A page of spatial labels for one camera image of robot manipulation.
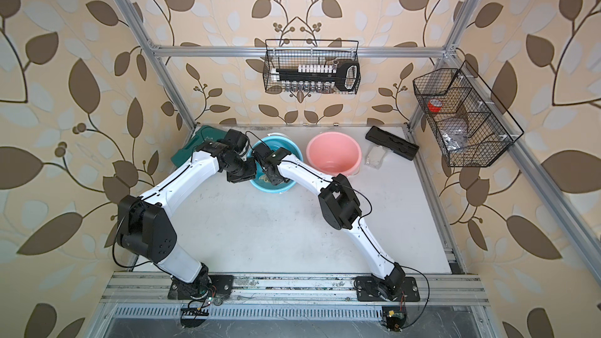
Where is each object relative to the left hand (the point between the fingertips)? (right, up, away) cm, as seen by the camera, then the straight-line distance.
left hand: (251, 172), depth 85 cm
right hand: (+11, -1, +12) cm, 16 cm away
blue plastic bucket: (+8, +12, -1) cm, 14 cm away
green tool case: (-31, +16, +26) cm, 44 cm away
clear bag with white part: (+51, +6, +20) cm, 55 cm away
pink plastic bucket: (+30, +7, +2) cm, 31 cm away
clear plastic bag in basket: (+68, +13, -12) cm, 70 cm away
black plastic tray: (+62, +12, +27) cm, 68 cm away
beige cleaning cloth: (+4, -3, +6) cm, 8 cm away
